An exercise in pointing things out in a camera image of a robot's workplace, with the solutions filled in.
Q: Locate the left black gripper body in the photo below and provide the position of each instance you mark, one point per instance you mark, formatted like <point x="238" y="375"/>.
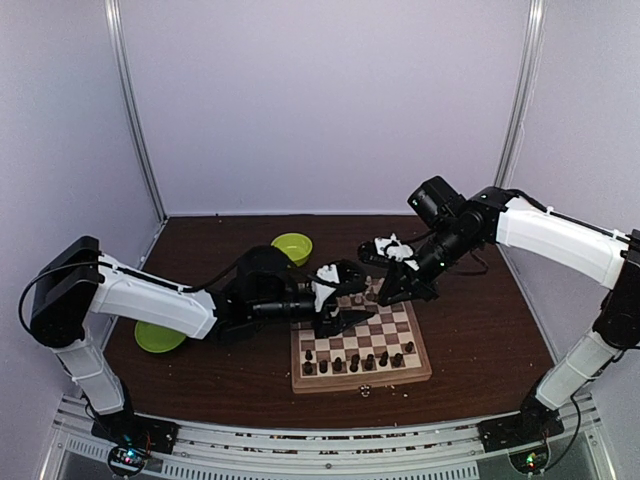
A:
<point x="326" y="323"/>

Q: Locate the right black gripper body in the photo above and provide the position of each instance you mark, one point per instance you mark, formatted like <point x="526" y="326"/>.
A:
<point x="427" y="288"/>

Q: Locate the wooden chess board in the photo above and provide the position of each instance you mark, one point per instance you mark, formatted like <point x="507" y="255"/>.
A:
<point x="387" y="349"/>

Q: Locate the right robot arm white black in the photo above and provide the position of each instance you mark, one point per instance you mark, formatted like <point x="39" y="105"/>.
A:
<point x="509" y="217"/>

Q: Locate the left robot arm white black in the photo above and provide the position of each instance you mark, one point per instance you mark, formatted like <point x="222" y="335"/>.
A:
<point x="83" y="280"/>

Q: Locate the green bowl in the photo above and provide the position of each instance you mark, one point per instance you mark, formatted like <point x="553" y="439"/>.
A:
<point x="297" y="246"/>

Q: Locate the green plate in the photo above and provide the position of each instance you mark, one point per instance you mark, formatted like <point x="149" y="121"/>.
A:
<point x="157" y="339"/>

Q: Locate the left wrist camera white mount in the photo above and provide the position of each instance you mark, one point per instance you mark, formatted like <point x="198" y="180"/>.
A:
<point x="343" y="277"/>

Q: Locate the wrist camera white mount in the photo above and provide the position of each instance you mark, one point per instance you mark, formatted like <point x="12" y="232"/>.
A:
<point x="343" y="277"/>
<point x="382" y="252"/>

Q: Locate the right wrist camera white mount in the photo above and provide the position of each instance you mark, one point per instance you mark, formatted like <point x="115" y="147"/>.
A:
<point x="382" y="252"/>

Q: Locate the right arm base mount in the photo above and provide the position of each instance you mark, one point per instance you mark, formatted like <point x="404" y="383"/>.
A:
<point x="520" y="440"/>

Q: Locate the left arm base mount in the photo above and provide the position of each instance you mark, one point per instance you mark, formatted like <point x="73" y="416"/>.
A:
<point x="131" y="452"/>

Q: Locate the aluminium front rail frame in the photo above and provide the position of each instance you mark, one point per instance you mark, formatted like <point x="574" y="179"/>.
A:
<point x="444" y="450"/>

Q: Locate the right aluminium corner post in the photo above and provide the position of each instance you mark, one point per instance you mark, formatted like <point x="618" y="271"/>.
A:
<point x="525" y="85"/>

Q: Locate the aluminium corner post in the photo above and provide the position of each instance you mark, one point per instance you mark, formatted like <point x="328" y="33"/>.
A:
<point x="525" y="85"/>
<point x="118" y="42"/>

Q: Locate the left aluminium corner post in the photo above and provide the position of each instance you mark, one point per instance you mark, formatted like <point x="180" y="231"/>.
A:
<point x="118" y="42"/>

